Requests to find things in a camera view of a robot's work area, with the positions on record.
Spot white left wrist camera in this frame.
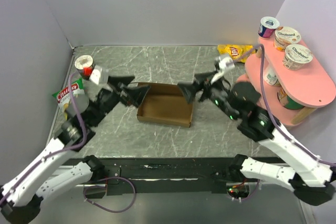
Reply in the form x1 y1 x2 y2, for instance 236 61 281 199
83 65 109 86

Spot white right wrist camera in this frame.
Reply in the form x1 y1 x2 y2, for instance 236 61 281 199
211 54 235 84

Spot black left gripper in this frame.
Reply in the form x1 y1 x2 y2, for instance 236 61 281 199
89 74 151 125

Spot aluminium rail frame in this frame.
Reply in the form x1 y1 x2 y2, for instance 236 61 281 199
14 140 316 224

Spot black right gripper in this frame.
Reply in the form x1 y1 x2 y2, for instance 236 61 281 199
176 69 238 119

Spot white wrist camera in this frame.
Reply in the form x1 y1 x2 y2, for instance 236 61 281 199
83 65 109 86
211 54 235 84

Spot black can white lid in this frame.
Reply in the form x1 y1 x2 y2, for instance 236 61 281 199
74 55 96 80

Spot green Chuba chips bag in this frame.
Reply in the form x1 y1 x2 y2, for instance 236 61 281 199
52 78 85 120

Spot Chobani yogurt cup rear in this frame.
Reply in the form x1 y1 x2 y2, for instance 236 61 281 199
274 26 301 51

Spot chobani yogurt cup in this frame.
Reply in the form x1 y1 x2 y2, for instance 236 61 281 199
274 26 301 51
282 44 313 71

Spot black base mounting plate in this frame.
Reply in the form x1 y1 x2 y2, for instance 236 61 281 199
87 154 244 196

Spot Chobani yogurt cup front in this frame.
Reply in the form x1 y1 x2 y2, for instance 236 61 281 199
282 44 313 71

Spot yellow Lays chips bag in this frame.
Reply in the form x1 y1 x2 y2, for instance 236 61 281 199
216 44 253 63

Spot brown cardboard box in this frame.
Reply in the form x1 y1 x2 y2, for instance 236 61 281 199
137 82 193 128

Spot white cup middle shelf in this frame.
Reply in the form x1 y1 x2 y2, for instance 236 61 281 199
263 65 281 87

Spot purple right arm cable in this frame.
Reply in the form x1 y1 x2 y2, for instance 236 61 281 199
228 44 336 201

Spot green can lower shelf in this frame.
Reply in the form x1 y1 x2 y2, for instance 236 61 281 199
277 88 304 110

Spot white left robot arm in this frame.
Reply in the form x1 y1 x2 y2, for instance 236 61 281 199
1 76 150 223

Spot purple white yogurt cup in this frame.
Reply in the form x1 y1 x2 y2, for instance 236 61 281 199
258 16 280 39

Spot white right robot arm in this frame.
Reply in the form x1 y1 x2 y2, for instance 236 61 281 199
177 72 335 206

